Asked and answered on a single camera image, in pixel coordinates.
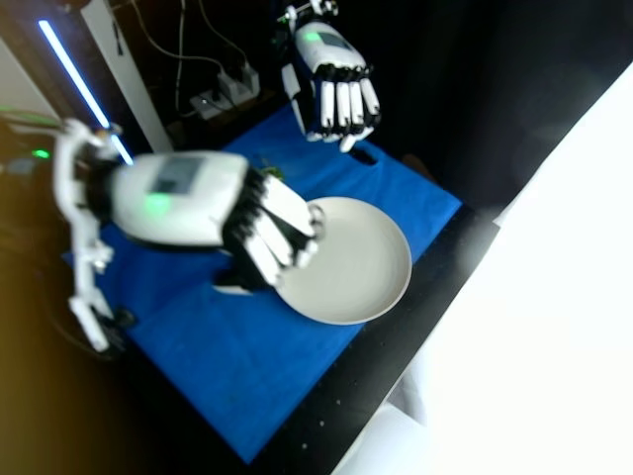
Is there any white power strip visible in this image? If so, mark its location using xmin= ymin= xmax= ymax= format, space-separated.
xmin=189 ymin=62 xmax=262 ymax=121

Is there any white upright panel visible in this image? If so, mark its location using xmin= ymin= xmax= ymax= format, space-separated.
xmin=80 ymin=0 xmax=174 ymax=154

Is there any white round plate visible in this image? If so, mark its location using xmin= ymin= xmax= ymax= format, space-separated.
xmin=274 ymin=196 xmax=413 ymax=327

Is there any white LED light strip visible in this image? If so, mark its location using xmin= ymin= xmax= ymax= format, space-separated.
xmin=38 ymin=18 xmax=136 ymax=166

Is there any blue cloth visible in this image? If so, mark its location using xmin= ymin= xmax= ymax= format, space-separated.
xmin=61 ymin=101 xmax=464 ymax=466

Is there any beige cable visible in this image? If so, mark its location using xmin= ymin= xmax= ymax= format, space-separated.
xmin=172 ymin=0 xmax=192 ymax=120

